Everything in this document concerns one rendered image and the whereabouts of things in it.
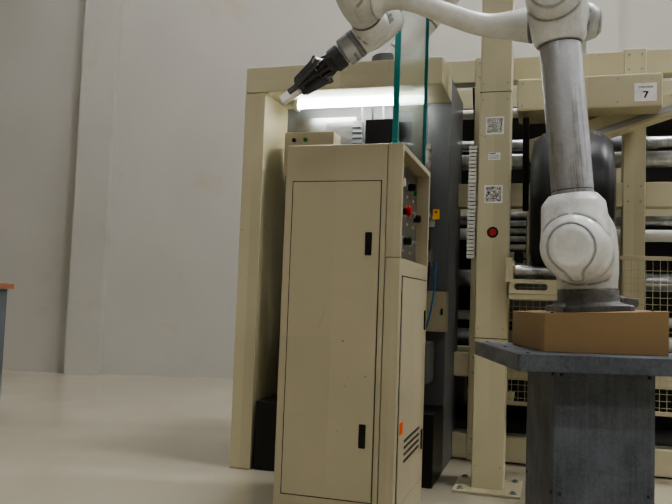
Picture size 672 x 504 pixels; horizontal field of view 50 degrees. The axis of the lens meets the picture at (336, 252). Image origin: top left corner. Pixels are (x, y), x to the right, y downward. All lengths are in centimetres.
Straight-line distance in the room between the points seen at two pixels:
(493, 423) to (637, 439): 120
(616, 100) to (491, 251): 89
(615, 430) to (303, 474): 101
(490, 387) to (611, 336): 125
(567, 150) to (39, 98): 613
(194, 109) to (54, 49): 143
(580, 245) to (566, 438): 49
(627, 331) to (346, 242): 92
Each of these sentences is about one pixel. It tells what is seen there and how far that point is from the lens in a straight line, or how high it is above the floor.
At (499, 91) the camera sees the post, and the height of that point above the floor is 165.
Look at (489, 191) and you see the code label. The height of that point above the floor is 123.
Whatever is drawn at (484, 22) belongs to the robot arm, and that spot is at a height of 154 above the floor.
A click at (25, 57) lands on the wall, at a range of 759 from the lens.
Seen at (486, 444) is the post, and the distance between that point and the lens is 312.
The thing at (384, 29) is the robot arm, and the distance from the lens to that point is 223.
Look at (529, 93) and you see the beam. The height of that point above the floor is 172.
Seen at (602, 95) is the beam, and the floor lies 169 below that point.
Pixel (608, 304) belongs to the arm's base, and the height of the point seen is 77.
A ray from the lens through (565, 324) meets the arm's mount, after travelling 187.
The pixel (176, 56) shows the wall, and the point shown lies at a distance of 718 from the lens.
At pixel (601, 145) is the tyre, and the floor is 139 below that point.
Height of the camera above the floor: 76
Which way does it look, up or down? 4 degrees up
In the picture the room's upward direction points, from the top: 2 degrees clockwise
